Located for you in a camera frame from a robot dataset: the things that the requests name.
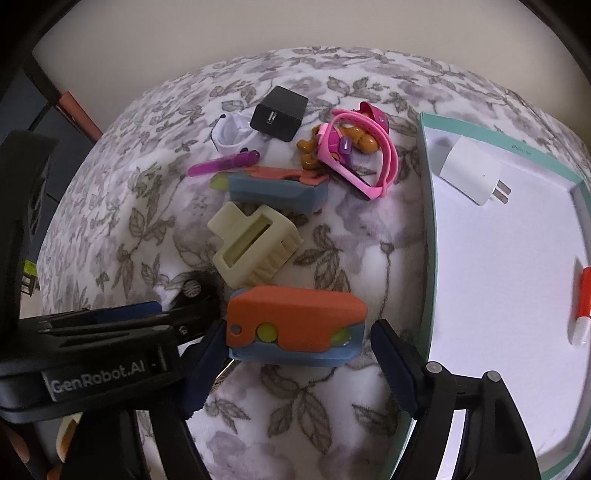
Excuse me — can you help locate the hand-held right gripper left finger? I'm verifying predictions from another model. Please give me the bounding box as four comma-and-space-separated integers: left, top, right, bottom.
69, 318, 228, 480

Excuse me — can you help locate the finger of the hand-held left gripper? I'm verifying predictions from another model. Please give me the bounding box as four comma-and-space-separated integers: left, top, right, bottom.
45, 298, 225, 348
22, 300, 175, 330

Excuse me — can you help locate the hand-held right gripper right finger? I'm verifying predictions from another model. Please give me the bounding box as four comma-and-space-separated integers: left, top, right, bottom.
370, 318, 542, 480

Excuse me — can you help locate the black fuzzy hair clip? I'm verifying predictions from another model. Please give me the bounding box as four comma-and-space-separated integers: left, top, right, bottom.
171, 272, 222, 308

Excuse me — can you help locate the orange blue toy knife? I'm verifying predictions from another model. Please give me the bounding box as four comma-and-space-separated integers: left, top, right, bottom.
225, 285, 369, 366

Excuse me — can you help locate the white teal box lid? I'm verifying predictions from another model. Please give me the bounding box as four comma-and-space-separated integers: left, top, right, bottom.
416, 112, 591, 480

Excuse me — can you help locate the cream hair claw clip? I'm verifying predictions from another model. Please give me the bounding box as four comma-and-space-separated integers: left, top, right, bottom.
207, 202, 303, 287

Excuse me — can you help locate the purple plastic stick toy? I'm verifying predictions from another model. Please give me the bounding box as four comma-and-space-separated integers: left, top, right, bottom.
187, 150, 260, 177

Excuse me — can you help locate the salmon blue toy knife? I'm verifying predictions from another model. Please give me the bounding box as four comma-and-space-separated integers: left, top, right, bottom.
210, 165, 329, 214

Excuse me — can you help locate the floral blanket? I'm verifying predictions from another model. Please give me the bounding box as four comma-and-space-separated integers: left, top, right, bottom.
37, 45, 591, 480

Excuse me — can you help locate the orange white bottle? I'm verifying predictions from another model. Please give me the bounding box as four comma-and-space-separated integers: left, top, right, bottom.
567, 265, 591, 347

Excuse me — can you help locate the white earbud case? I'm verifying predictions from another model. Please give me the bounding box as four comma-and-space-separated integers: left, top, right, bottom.
211, 114, 256, 158

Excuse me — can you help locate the pink wrist watch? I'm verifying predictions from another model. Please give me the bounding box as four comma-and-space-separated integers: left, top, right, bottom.
316, 102, 400, 201

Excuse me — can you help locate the white power adapter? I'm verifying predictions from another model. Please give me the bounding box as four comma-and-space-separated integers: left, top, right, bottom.
438, 136, 512, 207

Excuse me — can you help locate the orange toy figure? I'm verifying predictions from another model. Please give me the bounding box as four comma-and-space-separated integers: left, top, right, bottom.
297, 124, 379, 169

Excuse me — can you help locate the black charger cube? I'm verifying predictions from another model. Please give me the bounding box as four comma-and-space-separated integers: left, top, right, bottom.
250, 85, 309, 142

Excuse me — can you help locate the orange wooden rail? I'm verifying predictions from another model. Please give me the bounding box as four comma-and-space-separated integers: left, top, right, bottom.
58, 91, 105, 139

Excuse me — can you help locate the dark metal frame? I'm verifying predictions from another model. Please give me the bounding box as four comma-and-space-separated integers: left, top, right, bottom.
30, 51, 63, 109

